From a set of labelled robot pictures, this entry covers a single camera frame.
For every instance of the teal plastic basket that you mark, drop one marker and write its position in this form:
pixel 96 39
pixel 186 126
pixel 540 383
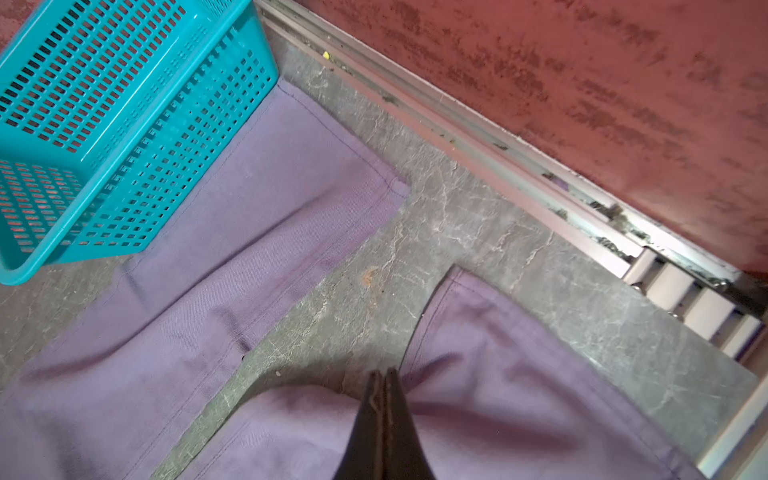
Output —
pixel 111 112

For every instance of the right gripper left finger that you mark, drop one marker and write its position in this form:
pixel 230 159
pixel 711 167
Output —
pixel 363 457

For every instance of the right side floor rail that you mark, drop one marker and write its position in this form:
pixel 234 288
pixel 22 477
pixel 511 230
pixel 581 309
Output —
pixel 636 130

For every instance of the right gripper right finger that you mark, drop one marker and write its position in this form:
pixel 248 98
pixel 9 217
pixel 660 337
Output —
pixel 403 456

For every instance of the purple trousers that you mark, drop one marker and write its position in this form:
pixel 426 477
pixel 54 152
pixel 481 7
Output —
pixel 492 392

